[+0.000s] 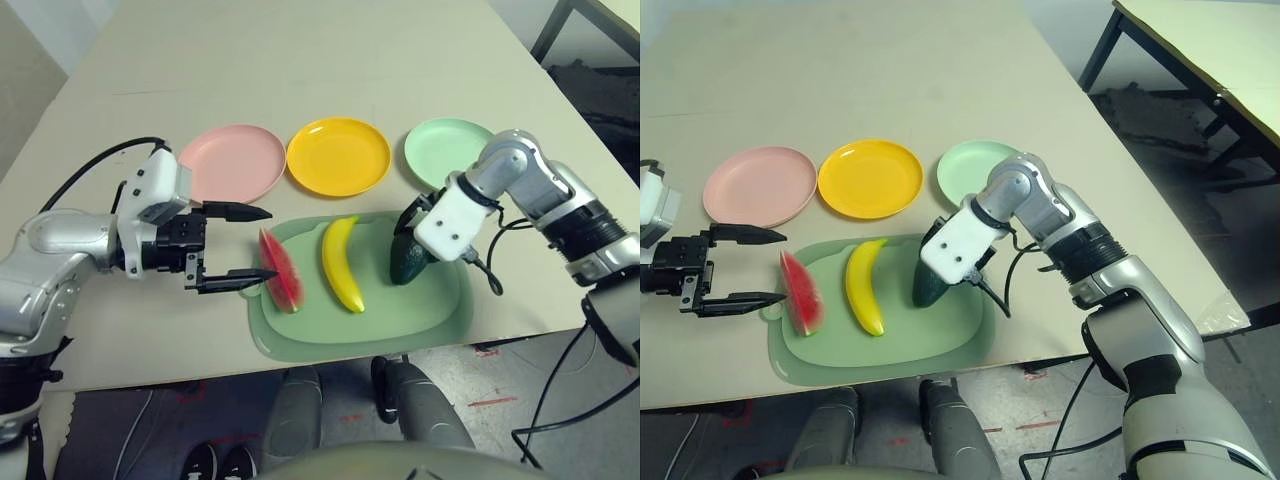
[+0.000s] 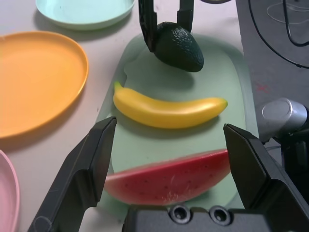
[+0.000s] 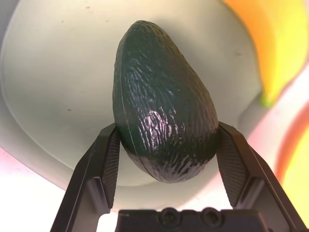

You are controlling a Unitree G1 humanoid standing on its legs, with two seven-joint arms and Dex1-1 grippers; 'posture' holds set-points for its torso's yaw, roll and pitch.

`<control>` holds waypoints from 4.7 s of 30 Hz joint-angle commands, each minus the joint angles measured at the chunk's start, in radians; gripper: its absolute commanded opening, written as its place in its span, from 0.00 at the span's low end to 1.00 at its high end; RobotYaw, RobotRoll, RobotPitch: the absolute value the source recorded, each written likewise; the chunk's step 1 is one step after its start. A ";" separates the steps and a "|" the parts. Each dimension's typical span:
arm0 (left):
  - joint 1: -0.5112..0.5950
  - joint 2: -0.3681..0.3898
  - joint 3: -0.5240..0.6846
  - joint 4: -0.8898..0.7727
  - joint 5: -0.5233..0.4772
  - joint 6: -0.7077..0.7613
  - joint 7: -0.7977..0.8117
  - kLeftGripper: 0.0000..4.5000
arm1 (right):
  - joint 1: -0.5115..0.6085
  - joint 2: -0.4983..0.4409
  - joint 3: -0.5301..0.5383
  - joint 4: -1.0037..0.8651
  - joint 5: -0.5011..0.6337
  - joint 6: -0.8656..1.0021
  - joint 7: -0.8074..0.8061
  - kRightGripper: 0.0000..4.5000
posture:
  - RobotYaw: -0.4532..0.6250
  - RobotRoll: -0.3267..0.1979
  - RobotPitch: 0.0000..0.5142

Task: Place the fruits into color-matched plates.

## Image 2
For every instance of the yellow toy banana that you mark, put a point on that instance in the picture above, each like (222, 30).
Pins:
(164, 113)

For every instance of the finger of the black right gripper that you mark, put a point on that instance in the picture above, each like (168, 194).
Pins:
(184, 14)
(147, 24)

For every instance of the light green plastic plate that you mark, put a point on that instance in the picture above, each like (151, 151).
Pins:
(84, 14)

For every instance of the pink plastic plate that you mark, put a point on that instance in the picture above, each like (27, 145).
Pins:
(7, 193)

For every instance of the green silicone cutting board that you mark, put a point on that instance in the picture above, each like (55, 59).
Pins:
(169, 142)

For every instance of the grey left robot leg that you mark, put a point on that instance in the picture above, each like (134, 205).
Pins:
(282, 116)

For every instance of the orange plastic plate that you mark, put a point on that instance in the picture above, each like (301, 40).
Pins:
(36, 84)

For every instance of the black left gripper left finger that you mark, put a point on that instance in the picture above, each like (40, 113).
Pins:
(74, 174)

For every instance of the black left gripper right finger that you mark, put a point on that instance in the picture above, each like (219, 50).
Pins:
(263, 178)

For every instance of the red toy watermelon slice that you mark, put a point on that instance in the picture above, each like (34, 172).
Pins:
(164, 181)

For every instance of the dark green toy avocado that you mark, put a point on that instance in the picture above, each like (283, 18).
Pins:
(178, 48)

